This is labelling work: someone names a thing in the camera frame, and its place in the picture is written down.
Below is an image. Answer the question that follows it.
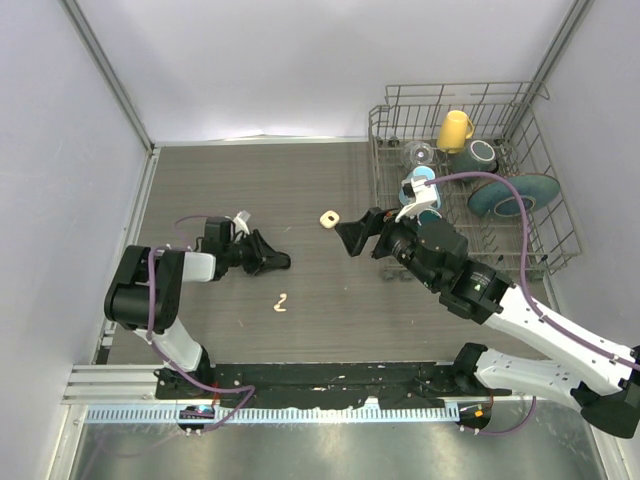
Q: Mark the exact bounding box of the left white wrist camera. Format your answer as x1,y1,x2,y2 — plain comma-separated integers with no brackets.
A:
233,210,251,235

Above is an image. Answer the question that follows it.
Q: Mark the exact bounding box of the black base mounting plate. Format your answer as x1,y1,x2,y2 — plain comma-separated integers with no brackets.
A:
154,362,511,410

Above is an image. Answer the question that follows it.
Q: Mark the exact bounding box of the dark teal mug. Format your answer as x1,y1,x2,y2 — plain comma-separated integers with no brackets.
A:
417,209,442,226

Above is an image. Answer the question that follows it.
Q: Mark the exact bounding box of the clear drinking glass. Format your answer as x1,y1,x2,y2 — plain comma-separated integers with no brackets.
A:
401,141,435,168

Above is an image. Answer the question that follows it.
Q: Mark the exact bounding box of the black gold-trimmed earbud case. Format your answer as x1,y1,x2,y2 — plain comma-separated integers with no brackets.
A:
278,253,291,270

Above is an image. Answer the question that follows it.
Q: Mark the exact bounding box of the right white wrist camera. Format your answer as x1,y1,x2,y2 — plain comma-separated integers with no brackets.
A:
396,177,438,222

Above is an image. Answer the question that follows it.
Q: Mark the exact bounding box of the beige earbud charging case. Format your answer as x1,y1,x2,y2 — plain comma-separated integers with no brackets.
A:
319,210,340,229

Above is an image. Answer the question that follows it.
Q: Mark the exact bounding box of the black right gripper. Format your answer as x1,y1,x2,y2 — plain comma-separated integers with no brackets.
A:
335,201,440,290

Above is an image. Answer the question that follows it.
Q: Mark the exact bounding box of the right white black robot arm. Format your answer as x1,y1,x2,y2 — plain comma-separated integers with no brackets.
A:
335,208,639,439

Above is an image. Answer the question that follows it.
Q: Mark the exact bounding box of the light blue mug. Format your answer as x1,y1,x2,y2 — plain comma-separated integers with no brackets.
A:
398,166,441,210

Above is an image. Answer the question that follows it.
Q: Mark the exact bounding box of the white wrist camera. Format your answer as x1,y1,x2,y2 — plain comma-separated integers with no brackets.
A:
396,177,438,222
233,210,251,235

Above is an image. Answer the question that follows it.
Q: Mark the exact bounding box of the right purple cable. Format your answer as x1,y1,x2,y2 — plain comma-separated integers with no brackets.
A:
424,171,640,437

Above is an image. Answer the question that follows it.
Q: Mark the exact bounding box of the beige earbud pair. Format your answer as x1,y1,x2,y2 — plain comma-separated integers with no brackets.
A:
273,293,288,313

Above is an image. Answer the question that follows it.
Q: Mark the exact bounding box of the grey-green mug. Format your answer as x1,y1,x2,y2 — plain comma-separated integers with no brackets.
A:
451,140,499,174

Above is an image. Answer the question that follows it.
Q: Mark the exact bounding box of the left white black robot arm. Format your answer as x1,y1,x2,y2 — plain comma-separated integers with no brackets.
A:
104,211,292,399

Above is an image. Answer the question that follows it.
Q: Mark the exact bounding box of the white slotted cable duct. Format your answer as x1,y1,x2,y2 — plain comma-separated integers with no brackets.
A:
85,403,459,424

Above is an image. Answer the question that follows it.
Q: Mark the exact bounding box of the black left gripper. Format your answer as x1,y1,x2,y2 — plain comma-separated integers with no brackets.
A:
223,230,286,275

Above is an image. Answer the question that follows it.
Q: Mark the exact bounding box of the teal ceramic plate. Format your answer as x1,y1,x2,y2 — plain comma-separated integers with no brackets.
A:
468,172,561,218

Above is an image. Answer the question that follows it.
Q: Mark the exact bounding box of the grey wire dish rack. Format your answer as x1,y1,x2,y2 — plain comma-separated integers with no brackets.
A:
368,81,582,281

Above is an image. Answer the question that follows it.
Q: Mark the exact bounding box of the yellow mug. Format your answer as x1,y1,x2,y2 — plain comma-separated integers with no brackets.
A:
436,110,475,154

